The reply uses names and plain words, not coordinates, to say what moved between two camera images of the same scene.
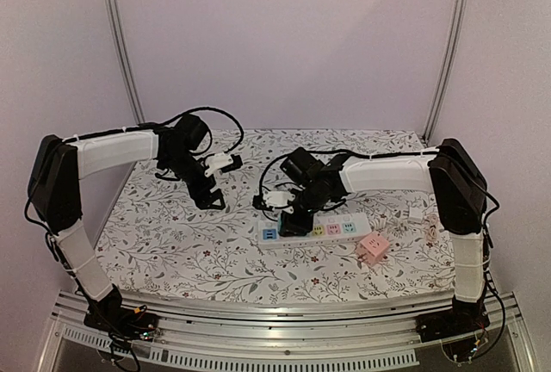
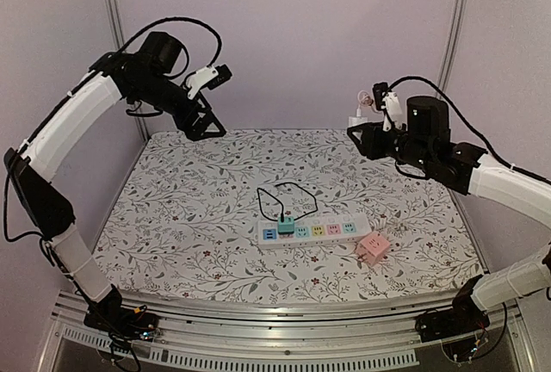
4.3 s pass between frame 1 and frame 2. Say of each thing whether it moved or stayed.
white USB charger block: moved
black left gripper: moved
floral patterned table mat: stayed
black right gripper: moved
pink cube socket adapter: stayed
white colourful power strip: stayed
